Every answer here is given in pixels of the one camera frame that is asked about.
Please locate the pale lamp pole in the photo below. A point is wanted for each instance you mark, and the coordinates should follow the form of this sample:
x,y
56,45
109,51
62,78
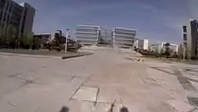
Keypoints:
x,y
66,39

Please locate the low white buildings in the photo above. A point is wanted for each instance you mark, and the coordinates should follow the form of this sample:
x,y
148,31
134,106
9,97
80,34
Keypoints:
x,y
157,46

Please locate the row of trees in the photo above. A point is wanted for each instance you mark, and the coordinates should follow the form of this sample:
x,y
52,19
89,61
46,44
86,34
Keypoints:
x,y
8,37

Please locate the low dark building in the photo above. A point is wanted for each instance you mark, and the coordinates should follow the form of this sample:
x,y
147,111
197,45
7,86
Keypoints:
x,y
54,39

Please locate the pale stone paved plaza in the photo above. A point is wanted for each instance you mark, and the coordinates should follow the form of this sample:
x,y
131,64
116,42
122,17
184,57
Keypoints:
x,y
96,72

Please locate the white banded building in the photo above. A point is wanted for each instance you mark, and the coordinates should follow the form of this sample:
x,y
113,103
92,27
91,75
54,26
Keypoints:
x,y
88,34

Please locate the dark low kerb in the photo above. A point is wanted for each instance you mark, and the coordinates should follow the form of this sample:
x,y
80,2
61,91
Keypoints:
x,y
74,56

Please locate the grey multi-storey building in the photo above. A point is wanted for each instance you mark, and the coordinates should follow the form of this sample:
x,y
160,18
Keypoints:
x,y
6,17

